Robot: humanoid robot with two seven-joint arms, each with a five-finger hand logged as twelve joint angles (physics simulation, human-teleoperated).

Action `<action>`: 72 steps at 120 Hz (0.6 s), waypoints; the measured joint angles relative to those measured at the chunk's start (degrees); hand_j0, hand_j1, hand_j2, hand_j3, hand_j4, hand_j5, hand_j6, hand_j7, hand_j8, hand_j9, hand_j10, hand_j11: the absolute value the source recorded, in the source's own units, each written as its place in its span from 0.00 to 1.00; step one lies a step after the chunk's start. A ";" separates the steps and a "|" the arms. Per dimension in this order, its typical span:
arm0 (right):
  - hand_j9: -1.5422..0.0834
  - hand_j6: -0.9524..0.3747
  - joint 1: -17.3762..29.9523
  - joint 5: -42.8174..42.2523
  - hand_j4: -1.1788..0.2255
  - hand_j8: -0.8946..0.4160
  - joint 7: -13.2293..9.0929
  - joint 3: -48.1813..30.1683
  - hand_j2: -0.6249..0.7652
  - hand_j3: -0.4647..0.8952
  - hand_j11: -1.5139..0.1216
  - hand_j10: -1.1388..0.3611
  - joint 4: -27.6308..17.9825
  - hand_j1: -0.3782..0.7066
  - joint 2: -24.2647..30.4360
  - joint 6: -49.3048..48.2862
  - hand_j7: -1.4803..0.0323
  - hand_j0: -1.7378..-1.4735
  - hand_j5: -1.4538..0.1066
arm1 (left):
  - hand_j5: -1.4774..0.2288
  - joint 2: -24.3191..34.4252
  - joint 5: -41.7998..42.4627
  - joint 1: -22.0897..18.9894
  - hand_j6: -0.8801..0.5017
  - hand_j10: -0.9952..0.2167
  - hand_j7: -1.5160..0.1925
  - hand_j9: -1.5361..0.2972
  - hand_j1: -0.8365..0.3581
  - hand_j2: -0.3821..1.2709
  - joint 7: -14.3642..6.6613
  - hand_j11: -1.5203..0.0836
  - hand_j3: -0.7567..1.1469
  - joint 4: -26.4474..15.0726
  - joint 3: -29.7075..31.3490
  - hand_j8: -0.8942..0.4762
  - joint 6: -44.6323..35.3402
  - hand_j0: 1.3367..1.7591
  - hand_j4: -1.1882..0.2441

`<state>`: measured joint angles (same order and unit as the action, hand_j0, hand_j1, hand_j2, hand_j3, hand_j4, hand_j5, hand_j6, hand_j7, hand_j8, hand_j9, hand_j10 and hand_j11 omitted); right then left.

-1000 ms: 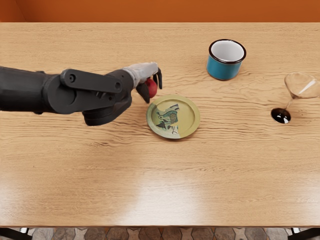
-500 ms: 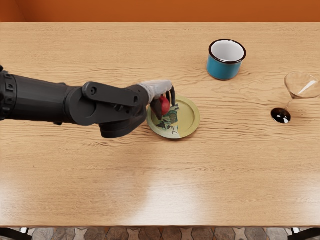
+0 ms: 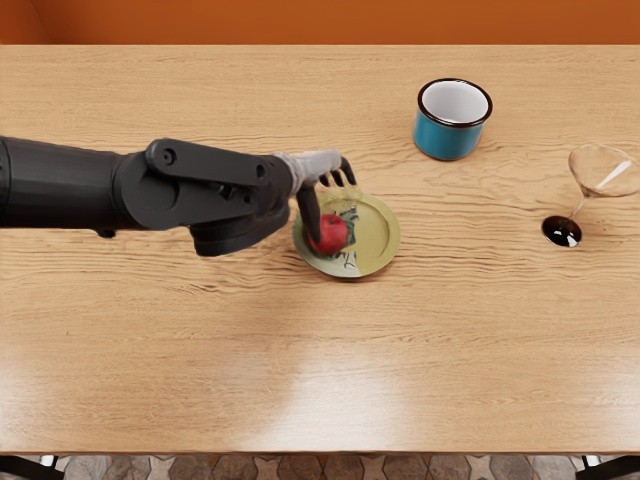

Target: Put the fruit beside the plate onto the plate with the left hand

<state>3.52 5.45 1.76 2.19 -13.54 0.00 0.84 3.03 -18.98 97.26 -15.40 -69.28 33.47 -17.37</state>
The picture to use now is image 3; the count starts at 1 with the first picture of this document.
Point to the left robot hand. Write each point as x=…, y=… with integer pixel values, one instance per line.
x=312, y=167

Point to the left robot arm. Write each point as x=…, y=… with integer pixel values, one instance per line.
x=150, y=190

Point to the yellow-green patterned plate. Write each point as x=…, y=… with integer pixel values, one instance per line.
x=372, y=227

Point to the red apple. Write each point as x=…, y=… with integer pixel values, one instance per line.
x=334, y=235

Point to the blue enamel mug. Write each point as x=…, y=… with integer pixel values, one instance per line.
x=447, y=127

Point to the clear wine glass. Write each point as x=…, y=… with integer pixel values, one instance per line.
x=595, y=185

